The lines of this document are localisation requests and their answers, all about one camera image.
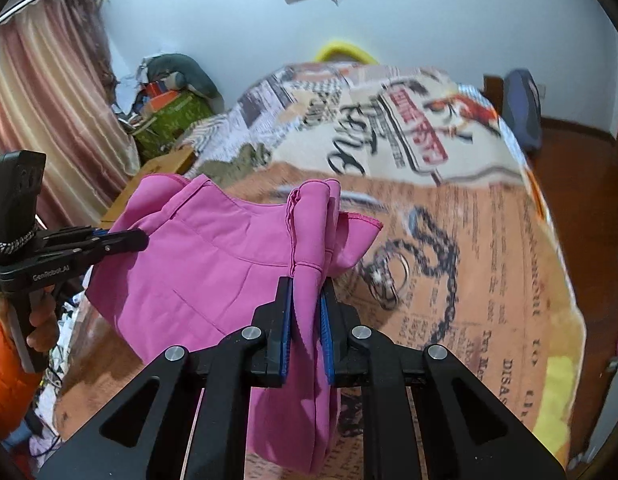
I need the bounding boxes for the pink pants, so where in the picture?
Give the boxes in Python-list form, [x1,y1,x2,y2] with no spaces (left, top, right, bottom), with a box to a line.
[87,176,382,474]

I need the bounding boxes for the orange sleeve forearm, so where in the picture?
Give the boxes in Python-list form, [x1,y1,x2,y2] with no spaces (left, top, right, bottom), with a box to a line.
[0,324,42,441]

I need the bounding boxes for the left hand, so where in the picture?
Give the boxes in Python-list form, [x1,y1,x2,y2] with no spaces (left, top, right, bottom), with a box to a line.
[0,286,59,353]

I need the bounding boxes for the wooden lap desk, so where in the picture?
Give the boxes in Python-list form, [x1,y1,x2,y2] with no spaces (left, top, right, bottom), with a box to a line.
[99,146,196,230]

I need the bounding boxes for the green storage bag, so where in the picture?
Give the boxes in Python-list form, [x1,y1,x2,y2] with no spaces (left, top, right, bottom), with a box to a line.
[132,91,213,160]

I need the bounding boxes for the olive green pants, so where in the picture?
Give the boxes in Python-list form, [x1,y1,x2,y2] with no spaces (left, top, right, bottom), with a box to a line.
[184,143,271,188]

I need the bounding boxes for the pink striped curtain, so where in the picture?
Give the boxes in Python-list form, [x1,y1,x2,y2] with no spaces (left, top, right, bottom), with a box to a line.
[0,0,140,229]

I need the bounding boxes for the newspaper print bedspread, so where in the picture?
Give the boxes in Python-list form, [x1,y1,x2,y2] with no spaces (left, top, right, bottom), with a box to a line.
[53,62,588,480]

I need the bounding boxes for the dark grey plush pillow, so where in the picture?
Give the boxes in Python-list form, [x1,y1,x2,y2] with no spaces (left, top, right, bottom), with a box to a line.
[146,53,221,107]

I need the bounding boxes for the blue grey backpack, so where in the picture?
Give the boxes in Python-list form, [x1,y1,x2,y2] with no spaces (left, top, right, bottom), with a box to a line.
[502,68,543,153]

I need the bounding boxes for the yellow foam bed rail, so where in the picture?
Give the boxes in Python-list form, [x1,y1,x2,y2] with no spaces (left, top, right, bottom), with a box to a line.
[315,40,379,65]

